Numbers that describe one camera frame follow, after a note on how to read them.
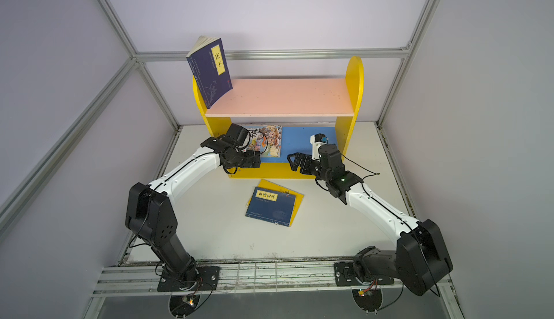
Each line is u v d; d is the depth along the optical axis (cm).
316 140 75
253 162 79
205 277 73
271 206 90
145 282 75
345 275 73
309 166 72
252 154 80
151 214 45
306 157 71
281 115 69
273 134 95
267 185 97
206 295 70
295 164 72
